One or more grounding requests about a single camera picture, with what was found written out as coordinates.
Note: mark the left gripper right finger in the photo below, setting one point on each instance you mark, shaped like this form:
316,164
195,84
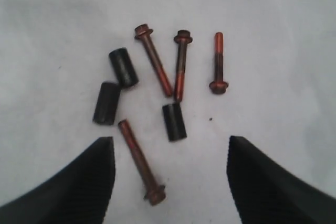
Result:
273,190

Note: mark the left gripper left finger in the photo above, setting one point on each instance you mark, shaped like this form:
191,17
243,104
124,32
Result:
71,187

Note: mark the copper flange bolt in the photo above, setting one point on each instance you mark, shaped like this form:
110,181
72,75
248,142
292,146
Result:
181,64
139,158
219,64
153,61

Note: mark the black cylindrical sleeve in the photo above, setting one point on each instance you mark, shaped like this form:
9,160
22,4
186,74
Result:
174,122
123,67
106,103

